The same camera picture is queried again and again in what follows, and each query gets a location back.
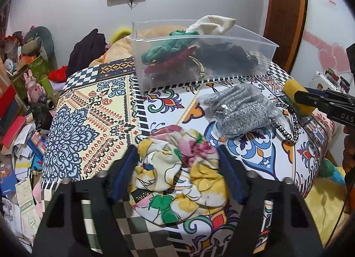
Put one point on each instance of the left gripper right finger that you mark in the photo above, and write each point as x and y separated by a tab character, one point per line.
292	229

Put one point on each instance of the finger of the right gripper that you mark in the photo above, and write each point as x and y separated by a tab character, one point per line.
317	93
321	103

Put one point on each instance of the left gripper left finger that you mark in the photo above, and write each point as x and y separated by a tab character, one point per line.
62	230

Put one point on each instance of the yellow green sponge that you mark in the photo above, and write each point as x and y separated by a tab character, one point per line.
296	95

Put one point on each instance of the grey knitted gloves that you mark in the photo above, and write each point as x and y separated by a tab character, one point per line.
239	110

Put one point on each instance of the floral fabric scrunchie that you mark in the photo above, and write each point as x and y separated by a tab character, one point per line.
177	177

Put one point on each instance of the white fabric pouch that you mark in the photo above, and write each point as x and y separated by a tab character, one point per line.
212	25

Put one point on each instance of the green knitted glove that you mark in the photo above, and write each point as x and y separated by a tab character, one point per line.
161	51

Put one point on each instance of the person's right hand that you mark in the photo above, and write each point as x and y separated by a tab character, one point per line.
349	148

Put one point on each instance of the colourful pencil case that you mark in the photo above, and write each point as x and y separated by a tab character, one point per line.
37	142

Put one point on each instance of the brown wooden door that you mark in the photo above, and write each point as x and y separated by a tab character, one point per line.
284	26

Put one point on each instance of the black plastic bag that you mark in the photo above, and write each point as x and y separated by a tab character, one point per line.
42	117

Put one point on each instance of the black knitted item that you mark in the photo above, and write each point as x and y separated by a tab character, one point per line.
226	58

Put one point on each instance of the green cylinder bottle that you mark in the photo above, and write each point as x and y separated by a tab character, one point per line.
45	82

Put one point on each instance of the pink rabbit figurine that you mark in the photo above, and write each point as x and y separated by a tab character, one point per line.
33	89

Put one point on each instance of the red box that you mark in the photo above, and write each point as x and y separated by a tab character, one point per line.
6	99

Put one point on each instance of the red cloth on floor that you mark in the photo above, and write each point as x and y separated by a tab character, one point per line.
59	75

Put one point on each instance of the red knitted item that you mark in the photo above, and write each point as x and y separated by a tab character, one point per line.
171	63

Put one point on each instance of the clear plastic storage box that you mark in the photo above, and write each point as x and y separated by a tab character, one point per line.
192	70

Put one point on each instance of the dark purple clothing pile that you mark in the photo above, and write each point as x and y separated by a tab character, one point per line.
91	47

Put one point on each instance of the yellow fleece blanket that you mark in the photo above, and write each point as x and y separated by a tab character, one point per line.
122	48

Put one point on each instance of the grey green plush toy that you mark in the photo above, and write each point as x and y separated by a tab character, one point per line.
38	41

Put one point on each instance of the yellow curved plush pillow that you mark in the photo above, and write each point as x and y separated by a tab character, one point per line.
119	34

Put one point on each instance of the pink heart wall sticker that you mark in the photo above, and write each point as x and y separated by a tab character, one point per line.
331	56

